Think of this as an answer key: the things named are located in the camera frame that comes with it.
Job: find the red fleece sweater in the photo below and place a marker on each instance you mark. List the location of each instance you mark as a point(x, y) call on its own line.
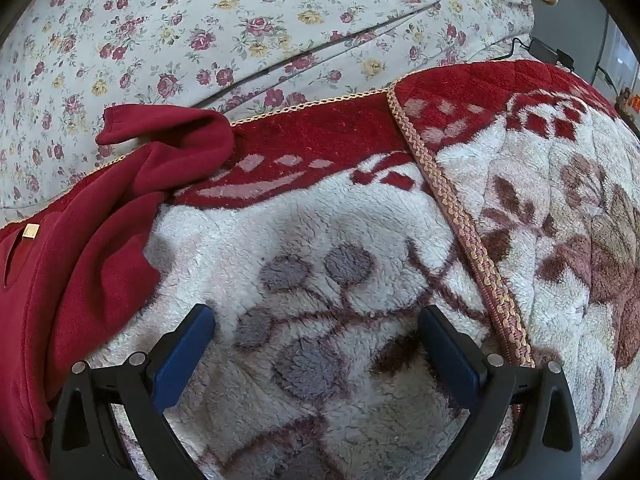
point(75, 270)

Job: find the floral bedsheet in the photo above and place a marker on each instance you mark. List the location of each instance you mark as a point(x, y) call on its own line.
point(200, 35)

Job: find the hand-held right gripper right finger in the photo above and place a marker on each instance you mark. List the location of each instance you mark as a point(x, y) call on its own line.
point(452, 360)

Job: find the black power adapter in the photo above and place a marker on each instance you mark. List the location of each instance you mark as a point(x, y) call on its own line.
point(545, 50)

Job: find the orange object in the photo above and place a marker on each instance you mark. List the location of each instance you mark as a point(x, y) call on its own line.
point(632, 105)

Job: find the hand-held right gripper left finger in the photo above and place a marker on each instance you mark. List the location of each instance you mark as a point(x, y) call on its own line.
point(182, 355)

